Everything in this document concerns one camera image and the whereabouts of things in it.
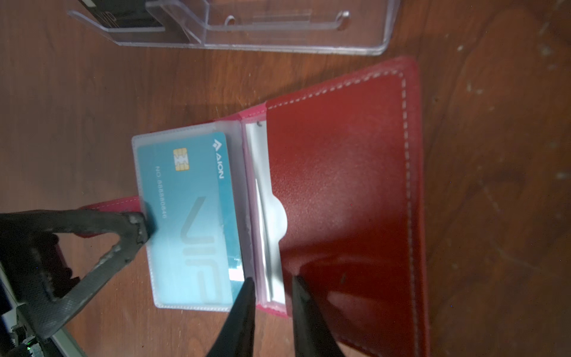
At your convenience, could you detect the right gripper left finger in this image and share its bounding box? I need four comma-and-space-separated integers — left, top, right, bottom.
207, 278, 256, 357

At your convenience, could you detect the teal card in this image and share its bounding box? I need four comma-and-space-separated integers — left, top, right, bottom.
132, 120, 254, 312

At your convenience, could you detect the black VIP card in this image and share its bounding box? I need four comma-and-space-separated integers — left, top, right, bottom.
80, 0, 162, 28

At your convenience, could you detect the red leather card wallet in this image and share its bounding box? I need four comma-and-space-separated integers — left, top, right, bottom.
90, 57, 430, 356

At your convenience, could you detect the clear acrylic card display stand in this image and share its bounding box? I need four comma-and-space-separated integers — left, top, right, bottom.
65, 0, 400, 56

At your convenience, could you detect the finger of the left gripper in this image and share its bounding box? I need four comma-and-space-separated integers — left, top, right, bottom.
1, 210, 149, 339

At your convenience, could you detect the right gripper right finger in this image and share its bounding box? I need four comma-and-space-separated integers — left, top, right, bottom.
291, 276, 344, 357

